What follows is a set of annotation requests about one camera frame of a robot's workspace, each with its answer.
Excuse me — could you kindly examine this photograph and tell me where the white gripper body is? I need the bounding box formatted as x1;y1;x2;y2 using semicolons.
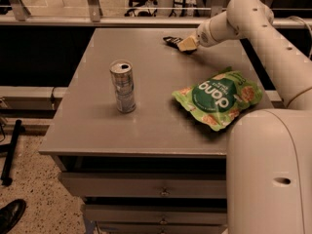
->
196;19;215;47

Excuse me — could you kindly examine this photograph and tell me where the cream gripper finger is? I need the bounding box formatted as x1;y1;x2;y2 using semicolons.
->
177;36;198;52

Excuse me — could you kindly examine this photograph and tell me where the black rxbar chocolate bar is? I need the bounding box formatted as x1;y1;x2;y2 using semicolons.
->
163;36;195;54

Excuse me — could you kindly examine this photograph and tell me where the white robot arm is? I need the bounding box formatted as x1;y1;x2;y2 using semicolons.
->
178;0;312;234

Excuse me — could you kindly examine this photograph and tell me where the silver redbull can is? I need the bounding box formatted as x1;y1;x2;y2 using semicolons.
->
109;59;136;113

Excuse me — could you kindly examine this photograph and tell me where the black office chair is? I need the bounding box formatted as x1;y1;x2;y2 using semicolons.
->
125;0;157;17

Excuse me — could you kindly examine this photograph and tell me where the green dang chips bag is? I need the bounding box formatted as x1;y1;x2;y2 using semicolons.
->
172;67;262;132

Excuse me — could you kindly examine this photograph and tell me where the grey drawer cabinet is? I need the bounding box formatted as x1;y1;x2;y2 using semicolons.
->
38;27;275;234

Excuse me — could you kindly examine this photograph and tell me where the top grey drawer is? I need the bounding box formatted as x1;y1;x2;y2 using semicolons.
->
58;173;226;199

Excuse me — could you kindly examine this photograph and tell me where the grey drawer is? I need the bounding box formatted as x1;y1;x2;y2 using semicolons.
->
82;205;227;225
98;222;225;234
58;173;226;199

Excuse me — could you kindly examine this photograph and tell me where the middle grey drawer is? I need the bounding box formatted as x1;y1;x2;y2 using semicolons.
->
82;205;227;225

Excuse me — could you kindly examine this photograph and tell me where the bottom grey drawer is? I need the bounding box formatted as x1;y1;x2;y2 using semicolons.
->
98;222;225;234

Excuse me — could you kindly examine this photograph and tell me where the black metal stand leg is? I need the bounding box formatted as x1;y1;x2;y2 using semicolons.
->
0;120;24;186

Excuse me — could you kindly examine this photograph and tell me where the black leather shoe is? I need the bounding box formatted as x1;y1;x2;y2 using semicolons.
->
0;199;26;234

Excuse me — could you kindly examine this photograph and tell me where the metal glass railing frame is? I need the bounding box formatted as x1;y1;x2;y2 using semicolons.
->
1;0;312;28

